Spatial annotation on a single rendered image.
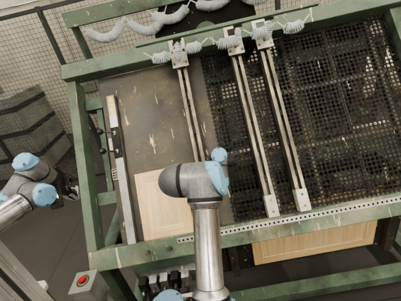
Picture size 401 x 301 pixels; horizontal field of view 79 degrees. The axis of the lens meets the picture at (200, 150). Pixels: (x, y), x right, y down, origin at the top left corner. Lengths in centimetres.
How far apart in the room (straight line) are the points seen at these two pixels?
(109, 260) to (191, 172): 103
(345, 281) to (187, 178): 165
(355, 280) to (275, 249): 56
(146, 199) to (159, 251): 31
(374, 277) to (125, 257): 170
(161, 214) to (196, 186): 82
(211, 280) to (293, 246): 132
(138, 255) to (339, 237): 143
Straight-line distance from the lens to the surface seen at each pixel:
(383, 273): 230
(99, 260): 170
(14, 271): 55
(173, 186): 78
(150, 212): 157
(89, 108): 186
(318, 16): 185
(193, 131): 150
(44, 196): 96
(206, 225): 78
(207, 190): 76
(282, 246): 203
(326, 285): 215
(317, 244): 213
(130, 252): 162
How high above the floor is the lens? 200
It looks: 29 degrees down
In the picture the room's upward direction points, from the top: 13 degrees counter-clockwise
